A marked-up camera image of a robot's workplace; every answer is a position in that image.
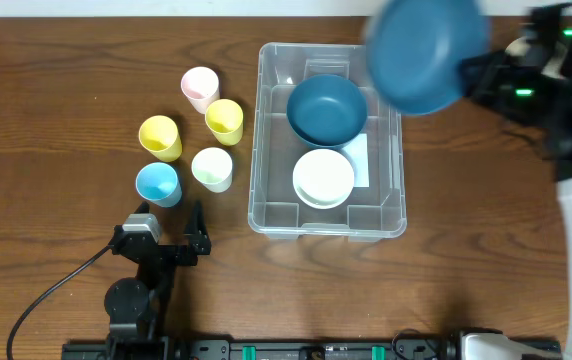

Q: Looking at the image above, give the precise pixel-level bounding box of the white small bowl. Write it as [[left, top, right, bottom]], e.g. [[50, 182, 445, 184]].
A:
[[292, 149, 355, 197]]

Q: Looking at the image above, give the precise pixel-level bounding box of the dark blue bowl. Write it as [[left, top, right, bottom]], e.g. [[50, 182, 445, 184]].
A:
[[286, 74, 368, 149], [365, 0, 490, 115]]

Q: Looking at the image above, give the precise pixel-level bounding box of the yellow small bowl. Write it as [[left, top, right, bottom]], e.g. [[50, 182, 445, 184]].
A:
[[297, 193, 348, 210]]

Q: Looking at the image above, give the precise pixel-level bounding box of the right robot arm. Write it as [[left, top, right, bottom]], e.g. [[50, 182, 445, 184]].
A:
[[459, 51, 572, 359]]

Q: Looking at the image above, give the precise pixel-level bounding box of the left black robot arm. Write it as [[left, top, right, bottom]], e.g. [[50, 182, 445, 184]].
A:
[[104, 202, 211, 342]]

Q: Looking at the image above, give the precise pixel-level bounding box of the yellow cup near container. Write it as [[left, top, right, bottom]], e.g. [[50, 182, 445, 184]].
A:
[[205, 99, 244, 146]]

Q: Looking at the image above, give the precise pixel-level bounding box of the clear plastic storage container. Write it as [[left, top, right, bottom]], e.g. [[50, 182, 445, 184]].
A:
[[248, 42, 407, 242]]

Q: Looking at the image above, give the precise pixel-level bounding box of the white label in container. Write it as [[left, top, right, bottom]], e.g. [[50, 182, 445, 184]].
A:
[[340, 133, 370, 188]]

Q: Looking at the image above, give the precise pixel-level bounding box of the light blue plastic cup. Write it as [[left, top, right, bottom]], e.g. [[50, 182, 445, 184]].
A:
[[135, 162, 182, 208]]

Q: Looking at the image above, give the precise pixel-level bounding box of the pale green plastic cup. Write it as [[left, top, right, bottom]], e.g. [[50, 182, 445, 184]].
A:
[[191, 147, 233, 193]]

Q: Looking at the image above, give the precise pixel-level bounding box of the yellow cup far left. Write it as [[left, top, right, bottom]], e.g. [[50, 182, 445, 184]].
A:
[[138, 115, 183, 162]]

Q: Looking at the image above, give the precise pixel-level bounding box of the pink plastic cup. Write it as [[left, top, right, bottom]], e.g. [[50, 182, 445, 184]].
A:
[[180, 66, 220, 114]]

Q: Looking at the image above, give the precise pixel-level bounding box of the left black cable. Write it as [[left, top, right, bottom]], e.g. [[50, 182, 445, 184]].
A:
[[5, 243, 116, 360]]

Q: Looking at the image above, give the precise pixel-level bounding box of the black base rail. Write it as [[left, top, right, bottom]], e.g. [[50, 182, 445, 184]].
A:
[[60, 338, 562, 360]]

